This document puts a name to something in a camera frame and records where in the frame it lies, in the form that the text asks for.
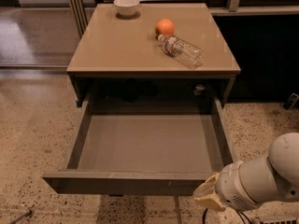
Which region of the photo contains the grey power strip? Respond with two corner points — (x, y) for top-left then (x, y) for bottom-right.
(252, 216), (299, 224)

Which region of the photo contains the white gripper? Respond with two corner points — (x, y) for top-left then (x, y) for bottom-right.
(193, 160), (263, 212)

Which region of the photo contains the white ceramic bowl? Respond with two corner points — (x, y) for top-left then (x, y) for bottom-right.
(114, 0), (139, 17)

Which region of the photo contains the black floor cable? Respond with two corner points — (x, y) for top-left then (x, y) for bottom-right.
(202, 207), (253, 224)

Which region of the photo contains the small dark floor object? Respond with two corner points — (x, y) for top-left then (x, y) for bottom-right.
(283, 92), (299, 110)

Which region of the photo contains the orange fruit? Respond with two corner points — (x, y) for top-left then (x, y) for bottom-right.
(155, 19), (175, 35)

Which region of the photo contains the tan top drawer cabinet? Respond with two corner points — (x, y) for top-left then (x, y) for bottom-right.
(67, 4), (240, 103)

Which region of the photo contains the metal frame post left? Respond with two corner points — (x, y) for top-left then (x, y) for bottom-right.
(69, 0), (88, 36)

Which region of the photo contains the clear plastic water bottle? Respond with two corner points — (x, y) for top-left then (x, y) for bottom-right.
(157, 35), (203, 70)

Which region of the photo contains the metal rod on floor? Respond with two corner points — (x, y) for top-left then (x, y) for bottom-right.
(8, 210), (34, 224)

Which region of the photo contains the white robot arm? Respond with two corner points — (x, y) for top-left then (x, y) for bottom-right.
(193, 133), (299, 211)

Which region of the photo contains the grey top drawer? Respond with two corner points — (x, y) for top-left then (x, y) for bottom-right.
(43, 97), (236, 196)

